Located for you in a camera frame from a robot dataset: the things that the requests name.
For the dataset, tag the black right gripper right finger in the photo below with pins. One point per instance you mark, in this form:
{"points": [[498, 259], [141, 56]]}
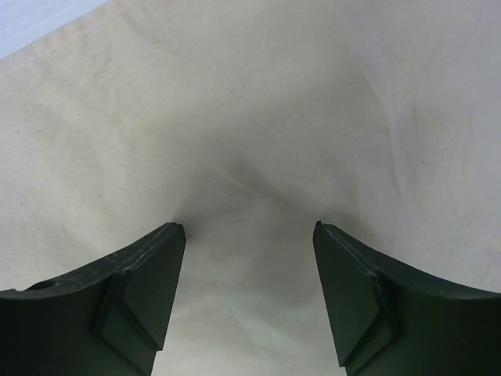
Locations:
{"points": [[389, 318]]}

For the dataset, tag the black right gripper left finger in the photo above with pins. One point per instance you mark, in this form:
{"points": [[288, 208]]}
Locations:
{"points": [[109, 317]]}

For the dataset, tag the beige cloth wrap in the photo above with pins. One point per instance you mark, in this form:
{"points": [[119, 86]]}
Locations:
{"points": [[248, 122]]}

